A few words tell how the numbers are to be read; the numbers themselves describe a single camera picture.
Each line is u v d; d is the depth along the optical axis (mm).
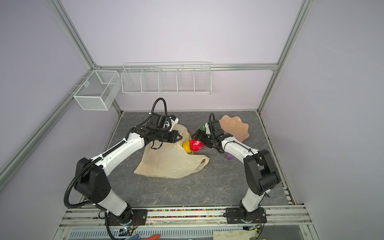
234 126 1084
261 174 464
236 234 685
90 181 434
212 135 710
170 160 797
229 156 941
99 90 995
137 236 692
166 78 995
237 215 734
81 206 475
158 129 692
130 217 710
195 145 846
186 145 943
